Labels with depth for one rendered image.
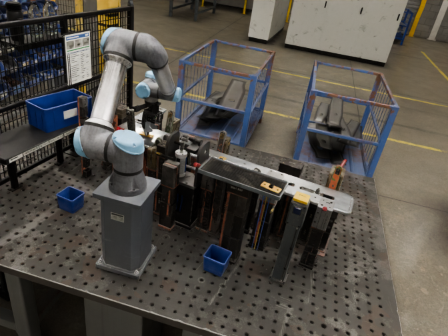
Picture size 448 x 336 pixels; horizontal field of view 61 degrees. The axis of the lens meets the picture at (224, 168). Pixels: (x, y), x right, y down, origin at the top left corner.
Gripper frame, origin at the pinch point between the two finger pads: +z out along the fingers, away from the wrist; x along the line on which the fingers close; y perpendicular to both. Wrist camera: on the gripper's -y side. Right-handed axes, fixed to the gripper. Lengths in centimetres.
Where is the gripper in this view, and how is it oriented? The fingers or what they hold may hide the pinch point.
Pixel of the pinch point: (146, 132)
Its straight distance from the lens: 222.1
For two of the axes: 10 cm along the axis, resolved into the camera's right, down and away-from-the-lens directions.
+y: 9.1, 3.1, -2.7
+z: -1.4, 8.5, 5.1
